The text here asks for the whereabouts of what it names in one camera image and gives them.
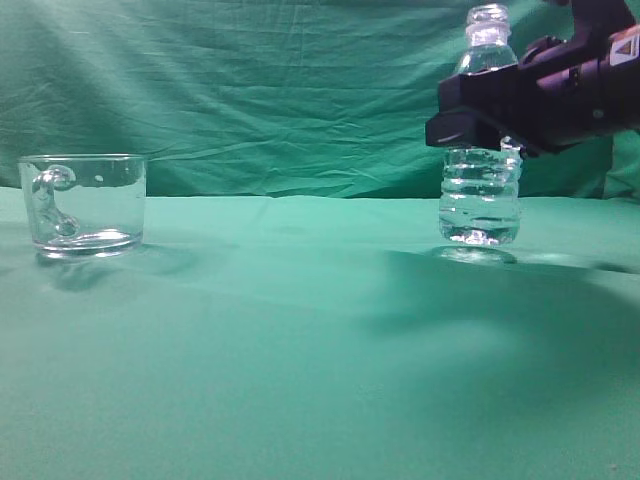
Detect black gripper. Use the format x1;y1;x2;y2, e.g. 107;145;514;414
424;1;639;156

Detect clear plastic water bottle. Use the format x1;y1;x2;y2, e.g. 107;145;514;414
439;3;522;246

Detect green backdrop cloth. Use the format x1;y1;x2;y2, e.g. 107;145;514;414
0;0;640;201

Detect green table cloth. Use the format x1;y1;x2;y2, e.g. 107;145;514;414
1;188;639;479

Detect clear glass mug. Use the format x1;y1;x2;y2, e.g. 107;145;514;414
18;153;147;260

